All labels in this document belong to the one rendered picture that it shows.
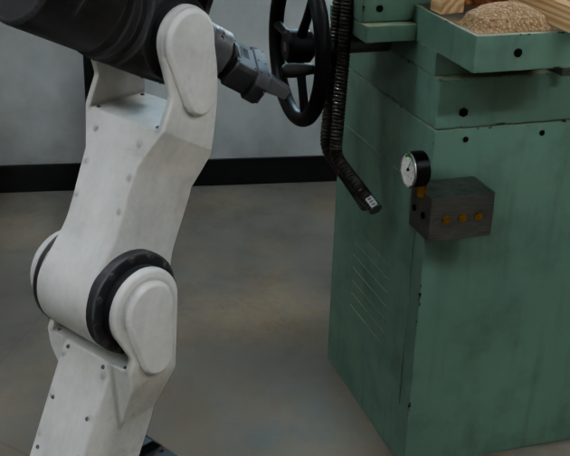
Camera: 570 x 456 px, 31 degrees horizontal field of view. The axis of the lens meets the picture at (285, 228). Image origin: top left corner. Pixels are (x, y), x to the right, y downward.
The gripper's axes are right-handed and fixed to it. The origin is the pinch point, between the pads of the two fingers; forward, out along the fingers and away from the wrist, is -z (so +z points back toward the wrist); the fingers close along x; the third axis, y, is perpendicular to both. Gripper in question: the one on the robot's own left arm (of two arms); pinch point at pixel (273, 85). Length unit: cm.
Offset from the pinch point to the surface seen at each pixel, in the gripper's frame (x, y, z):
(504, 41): 14.0, 30.9, -20.2
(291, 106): -10.2, -6.4, -10.4
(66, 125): -127, -100, -11
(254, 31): -135, -45, -47
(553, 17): 8.2, 36.9, -28.2
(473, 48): 14.5, 27.6, -16.5
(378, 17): -6.0, 17.7, -10.9
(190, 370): -13, -77, -33
